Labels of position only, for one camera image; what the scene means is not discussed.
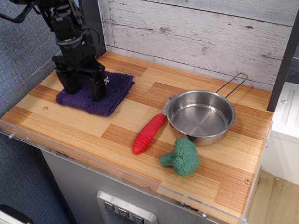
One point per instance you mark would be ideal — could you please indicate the clear acrylic table guard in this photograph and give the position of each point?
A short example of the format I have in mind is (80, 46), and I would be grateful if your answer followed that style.
(217, 189)

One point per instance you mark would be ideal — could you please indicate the green toy broccoli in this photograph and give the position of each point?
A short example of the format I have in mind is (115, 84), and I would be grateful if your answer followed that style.
(184, 158)

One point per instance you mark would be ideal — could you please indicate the dark right shelf post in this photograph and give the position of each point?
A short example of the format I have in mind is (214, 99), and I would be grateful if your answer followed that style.
(280, 12)

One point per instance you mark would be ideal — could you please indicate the silver dispenser button panel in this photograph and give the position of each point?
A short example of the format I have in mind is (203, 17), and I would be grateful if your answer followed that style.
(115, 210)

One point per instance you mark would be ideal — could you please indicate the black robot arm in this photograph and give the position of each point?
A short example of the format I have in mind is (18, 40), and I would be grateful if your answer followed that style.
(60, 15)

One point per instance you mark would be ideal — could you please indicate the white cabinet on right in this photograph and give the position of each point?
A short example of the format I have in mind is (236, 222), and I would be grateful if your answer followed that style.
(280, 156)

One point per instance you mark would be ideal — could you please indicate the purple terry cloth napkin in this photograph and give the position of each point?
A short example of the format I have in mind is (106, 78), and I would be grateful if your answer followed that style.
(118, 87)

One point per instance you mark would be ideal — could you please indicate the stainless steel pan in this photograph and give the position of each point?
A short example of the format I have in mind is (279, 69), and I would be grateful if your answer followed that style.
(202, 116)

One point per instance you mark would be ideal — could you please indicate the grey toy fridge cabinet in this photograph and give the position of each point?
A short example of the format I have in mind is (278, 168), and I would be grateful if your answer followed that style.
(95, 196)

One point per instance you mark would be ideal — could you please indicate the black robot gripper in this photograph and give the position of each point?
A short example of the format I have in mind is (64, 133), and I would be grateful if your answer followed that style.
(78, 61)

